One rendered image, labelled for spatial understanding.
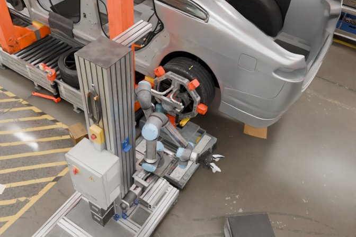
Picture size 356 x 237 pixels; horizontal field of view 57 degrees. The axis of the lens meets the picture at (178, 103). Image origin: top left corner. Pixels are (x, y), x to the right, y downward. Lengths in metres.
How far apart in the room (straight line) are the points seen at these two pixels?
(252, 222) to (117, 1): 2.31
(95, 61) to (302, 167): 3.05
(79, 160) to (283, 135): 2.89
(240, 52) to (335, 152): 2.21
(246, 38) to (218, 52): 0.31
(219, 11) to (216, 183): 1.91
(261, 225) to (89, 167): 1.72
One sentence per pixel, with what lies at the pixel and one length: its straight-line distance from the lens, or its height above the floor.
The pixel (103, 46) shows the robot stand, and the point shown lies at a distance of 2.08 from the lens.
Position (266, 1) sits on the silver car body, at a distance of 4.51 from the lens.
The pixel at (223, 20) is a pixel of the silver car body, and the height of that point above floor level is 1.74.
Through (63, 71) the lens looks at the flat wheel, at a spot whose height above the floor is 0.50.
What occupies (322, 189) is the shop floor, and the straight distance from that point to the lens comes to 4.24.
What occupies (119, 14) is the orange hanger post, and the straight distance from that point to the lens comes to 2.86.
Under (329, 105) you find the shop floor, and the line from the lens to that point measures 5.31.
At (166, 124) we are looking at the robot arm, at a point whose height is 1.38.
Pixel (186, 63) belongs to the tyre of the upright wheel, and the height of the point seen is 1.18.
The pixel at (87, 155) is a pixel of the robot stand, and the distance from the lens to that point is 2.49.
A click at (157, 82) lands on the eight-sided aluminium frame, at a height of 0.94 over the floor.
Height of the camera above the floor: 3.20
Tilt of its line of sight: 44 degrees down
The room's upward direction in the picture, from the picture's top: 6 degrees clockwise
